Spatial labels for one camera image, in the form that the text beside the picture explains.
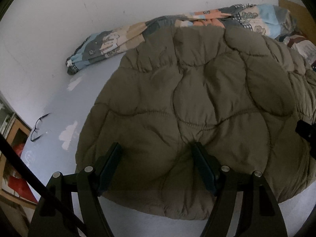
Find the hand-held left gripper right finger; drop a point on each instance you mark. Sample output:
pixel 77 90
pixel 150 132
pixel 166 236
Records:
pixel 205 167

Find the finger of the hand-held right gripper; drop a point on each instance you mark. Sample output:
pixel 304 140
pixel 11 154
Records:
pixel 306 129

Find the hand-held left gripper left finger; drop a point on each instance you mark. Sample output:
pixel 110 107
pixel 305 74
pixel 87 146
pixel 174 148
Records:
pixel 111 163

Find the olive quilted comforter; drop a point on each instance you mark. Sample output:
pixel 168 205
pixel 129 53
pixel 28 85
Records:
pixel 197 91

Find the navy star-patterned pillow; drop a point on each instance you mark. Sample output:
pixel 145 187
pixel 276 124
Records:
pixel 298 44

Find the black rod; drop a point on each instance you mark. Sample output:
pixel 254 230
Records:
pixel 24 167

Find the red bag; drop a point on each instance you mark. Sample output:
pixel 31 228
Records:
pixel 22 187

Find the wooden bedside cabinet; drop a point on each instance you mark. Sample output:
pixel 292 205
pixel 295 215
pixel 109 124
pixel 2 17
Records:
pixel 17 128

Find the wooden headboard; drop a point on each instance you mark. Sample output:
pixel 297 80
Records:
pixel 296 12

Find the patchwork cartoon print blanket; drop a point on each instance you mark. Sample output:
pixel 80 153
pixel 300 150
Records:
pixel 111 42

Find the black frame eyeglasses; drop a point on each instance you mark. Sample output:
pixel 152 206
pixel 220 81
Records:
pixel 34 139

